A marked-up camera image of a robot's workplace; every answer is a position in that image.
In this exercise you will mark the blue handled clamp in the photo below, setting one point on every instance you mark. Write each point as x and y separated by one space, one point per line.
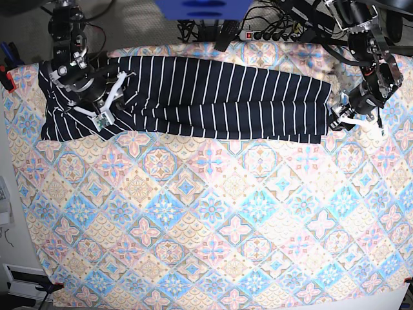
12 57

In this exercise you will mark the white power strip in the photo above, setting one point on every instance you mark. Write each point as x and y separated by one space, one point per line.
252 35

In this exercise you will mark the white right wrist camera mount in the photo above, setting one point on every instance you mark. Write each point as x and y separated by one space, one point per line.
101 115

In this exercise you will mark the colourful patterned tablecloth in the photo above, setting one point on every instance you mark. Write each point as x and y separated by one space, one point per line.
147 221

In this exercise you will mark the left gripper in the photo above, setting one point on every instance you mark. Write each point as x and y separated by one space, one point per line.
358 103

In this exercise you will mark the blue box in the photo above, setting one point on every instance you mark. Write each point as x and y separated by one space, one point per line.
203 9

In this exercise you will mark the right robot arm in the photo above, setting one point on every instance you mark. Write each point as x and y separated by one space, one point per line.
67 29

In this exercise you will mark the orange black front clamp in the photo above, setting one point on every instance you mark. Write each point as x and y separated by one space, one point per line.
48 287

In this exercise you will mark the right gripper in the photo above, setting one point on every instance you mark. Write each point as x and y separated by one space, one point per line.
82 86

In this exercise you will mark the white box at left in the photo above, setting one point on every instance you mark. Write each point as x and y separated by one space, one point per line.
5 203

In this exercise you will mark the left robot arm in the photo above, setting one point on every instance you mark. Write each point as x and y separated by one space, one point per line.
380 71

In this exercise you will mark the white device at table edge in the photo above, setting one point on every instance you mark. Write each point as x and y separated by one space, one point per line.
23 281

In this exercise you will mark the red black clamp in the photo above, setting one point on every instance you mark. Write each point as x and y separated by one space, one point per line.
7 80

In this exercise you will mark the black remote control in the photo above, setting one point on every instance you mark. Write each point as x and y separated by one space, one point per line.
228 32

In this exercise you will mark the navy white striped T-shirt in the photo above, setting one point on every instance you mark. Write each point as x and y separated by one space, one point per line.
199 98

